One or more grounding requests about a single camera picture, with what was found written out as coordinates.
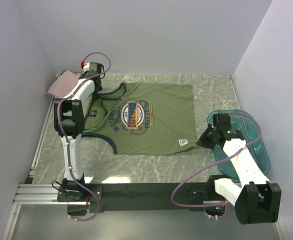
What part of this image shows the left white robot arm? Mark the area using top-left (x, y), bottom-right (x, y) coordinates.
top-left (54, 62), bottom-right (105, 181)

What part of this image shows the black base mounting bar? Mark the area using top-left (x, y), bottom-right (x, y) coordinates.
top-left (55, 181), bottom-right (227, 216)

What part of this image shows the teal plastic basket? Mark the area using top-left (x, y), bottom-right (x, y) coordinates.
top-left (207, 109), bottom-right (271, 180)

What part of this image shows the folded pink tank top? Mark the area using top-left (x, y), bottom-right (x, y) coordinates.
top-left (47, 70), bottom-right (81, 99)

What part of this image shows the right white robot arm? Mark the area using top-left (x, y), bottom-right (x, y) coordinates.
top-left (197, 113), bottom-right (282, 225)

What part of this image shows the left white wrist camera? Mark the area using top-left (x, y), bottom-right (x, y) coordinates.
top-left (80, 60), bottom-right (93, 73)

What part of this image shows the green graphic tank top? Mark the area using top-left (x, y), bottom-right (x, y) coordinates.
top-left (82, 82), bottom-right (198, 156)

